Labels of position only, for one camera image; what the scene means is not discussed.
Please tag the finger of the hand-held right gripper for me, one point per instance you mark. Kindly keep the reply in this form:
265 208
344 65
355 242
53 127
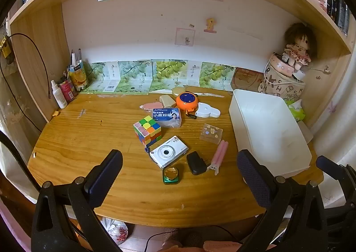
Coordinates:
329 164

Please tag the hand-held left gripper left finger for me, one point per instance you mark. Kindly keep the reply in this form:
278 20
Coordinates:
104 178

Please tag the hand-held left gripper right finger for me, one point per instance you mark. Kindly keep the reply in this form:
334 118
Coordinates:
256 182

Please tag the pink hair roller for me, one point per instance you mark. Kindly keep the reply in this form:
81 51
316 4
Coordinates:
219 154

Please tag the white plastic storage bin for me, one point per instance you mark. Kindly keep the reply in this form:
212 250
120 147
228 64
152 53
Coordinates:
267 126

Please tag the black plug adapter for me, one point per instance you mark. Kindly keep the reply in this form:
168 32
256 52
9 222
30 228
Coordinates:
196 163

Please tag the colourful puzzle cube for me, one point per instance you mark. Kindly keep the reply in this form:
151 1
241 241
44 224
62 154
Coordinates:
146 131

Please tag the green bottle with gold cap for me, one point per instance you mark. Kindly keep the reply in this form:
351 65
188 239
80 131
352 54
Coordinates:
171 176

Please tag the white compact camera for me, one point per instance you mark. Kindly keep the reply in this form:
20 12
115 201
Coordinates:
168 153

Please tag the clear box with blue label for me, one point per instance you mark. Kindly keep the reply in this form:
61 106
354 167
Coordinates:
167 118

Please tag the pink correction tape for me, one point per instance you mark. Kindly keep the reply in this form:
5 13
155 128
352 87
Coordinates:
152 105

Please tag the orange round toy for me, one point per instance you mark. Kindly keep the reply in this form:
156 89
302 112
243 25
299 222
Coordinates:
187 101

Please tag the white plastic bag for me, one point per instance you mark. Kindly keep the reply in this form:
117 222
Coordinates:
115 229

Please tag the green tissue pack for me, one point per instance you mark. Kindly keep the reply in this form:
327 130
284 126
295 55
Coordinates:
297 111

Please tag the clear block with stickers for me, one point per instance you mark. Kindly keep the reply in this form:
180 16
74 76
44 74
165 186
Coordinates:
211 133

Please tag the person's pink clothing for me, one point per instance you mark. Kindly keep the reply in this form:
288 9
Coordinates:
217 247

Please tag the small yellow piece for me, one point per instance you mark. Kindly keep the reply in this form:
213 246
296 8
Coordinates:
56 113

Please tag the white tape dispenser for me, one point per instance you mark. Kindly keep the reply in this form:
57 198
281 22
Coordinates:
208 109

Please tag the printed canvas bag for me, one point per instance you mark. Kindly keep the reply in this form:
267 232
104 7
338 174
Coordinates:
278 86

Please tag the white spray bottle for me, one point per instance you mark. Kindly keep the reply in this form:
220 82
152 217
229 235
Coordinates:
59 96

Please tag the red can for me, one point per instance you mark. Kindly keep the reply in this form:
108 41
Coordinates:
67 89

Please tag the grape printed paper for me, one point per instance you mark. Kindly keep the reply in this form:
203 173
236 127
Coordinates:
211 74
133 75
101 79
168 72

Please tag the beige rectangular block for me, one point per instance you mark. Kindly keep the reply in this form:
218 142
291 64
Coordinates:
167 101

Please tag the yellow snack pouch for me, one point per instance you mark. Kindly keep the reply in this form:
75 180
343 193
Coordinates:
78 76

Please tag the pink round box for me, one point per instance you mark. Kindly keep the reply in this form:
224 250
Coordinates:
278 64

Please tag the round beige compact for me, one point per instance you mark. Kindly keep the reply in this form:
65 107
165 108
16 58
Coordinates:
179 91

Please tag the plush doll with brown hair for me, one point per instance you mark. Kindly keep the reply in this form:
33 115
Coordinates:
299 46

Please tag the wooden bookshelf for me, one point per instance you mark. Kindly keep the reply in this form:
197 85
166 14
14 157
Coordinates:
39 46

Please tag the row of dark books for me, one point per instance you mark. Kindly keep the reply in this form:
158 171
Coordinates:
339 10

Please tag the pink square wall sticker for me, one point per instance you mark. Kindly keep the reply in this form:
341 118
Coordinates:
185 36

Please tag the yellow duck wall sticker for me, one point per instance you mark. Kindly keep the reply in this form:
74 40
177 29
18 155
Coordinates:
210 25

